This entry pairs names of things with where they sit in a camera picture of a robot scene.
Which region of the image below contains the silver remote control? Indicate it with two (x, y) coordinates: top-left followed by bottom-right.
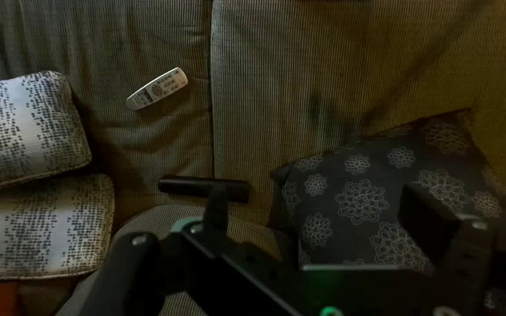
(124, 65), (189, 112)

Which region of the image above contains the white grey speckled pillow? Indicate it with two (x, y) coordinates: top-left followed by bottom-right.
(0, 170), (117, 284)
(0, 68), (94, 196)

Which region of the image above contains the black remote control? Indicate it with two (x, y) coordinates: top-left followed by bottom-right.
(156, 175), (253, 203)

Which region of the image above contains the dark floral pattern pillow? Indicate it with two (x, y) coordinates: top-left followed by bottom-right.
(268, 109), (506, 277)

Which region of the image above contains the grey-green sofa back cushion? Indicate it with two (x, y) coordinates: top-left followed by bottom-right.
(58, 202), (281, 316)

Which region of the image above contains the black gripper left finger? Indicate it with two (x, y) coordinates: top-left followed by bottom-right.
(80, 230), (168, 316)

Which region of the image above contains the grey-green fabric sofa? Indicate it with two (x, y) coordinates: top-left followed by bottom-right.
(0, 0), (506, 316)

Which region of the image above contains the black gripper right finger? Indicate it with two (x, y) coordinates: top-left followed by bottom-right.
(400, 182), (499, 316)

